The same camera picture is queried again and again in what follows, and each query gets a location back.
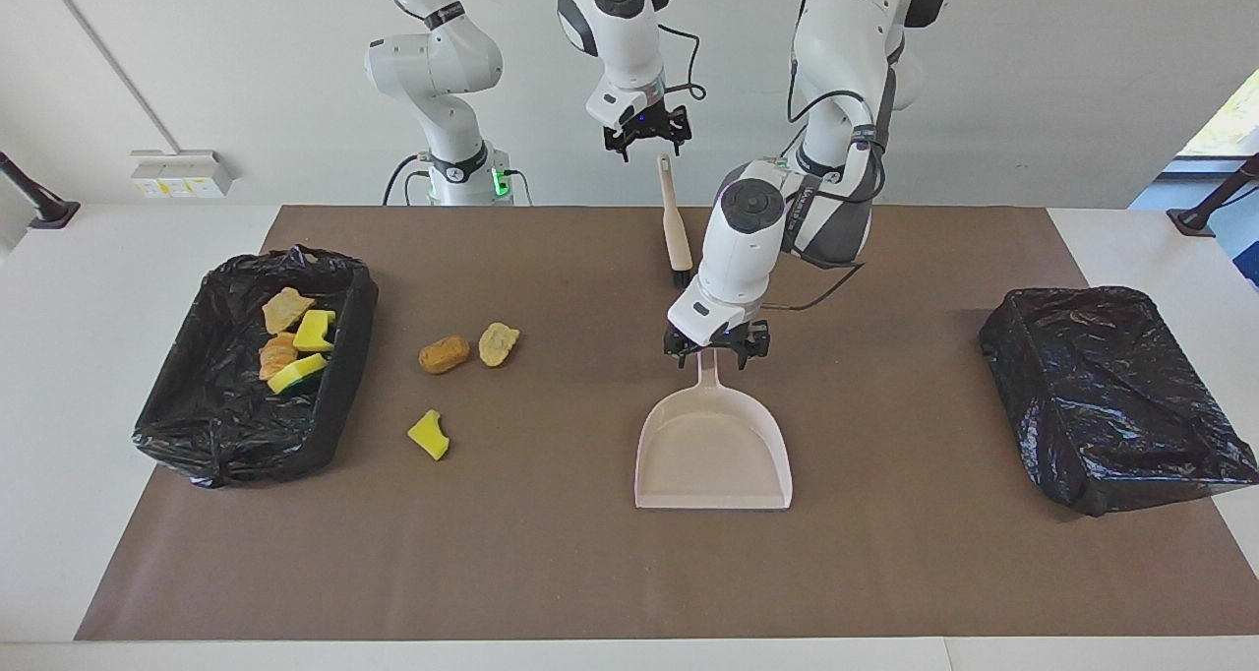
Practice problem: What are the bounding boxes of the pale yellow sponge chunk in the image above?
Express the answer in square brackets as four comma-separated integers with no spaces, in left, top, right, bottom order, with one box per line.
[478,323,521,368]

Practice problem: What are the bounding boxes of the yellow and green sponge piece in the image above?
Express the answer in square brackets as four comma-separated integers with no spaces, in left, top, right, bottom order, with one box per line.
[267,352,329,396]

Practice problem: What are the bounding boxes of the white wall socket box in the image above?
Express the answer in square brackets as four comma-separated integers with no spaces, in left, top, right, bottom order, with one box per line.
[131,150,235,198]

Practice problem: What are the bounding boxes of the white wall cable conduit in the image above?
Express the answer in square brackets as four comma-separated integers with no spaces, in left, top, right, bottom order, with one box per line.
[37,0,180,153]

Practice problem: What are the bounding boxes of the black bag lined bin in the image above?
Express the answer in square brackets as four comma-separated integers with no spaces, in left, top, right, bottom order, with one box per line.
[978,285,1259,518]
[132,245,380,489]

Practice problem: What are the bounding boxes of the black stand with base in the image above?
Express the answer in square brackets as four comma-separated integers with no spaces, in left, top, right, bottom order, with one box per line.
[0,150,82,230]
[1167,152,1259,237]

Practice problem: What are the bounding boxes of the beige plastic dustpan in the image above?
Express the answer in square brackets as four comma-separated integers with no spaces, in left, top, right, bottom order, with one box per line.
[633,348,794,511]

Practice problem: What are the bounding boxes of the bright window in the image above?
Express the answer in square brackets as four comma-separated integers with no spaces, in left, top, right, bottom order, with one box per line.
[1177,66,1259,157]

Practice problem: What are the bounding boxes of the black right base cable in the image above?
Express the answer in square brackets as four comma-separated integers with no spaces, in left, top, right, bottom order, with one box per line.
[382,152,434,207]

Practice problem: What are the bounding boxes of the brown oval sponge piece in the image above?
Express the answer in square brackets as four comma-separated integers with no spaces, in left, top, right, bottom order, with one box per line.
[418,335,471,375]

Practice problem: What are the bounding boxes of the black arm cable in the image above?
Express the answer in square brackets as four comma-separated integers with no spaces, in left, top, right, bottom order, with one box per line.
[762,89,891,314]
[379,0,707,101]

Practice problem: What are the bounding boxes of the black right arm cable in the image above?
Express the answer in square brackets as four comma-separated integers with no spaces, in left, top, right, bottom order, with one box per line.
[379,0,707,101]

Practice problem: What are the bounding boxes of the notched yellow sponge piece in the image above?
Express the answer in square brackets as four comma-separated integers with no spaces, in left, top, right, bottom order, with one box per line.
[293,309,337,353]

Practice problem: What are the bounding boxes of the brown paper table mat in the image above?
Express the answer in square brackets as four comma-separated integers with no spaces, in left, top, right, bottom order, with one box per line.
[76,206,1259,642]

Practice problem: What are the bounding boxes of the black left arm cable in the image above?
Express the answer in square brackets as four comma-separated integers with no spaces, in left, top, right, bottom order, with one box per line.
[762,89,891,314]

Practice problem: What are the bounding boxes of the beige hand brush black bristles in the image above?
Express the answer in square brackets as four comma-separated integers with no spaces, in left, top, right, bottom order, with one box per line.
[656,153,693,289]

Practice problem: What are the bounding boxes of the beige green sponge chunk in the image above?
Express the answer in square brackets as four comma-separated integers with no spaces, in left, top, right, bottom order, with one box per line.
[262,286,317,336]

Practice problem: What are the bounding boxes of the orange striped curled sponge piece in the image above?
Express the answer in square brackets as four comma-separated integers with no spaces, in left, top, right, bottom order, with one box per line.
[258,332,300,381]

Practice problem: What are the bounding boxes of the yellow sponge wedge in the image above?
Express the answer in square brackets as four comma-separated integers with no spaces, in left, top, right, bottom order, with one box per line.
[407,408,451,461]

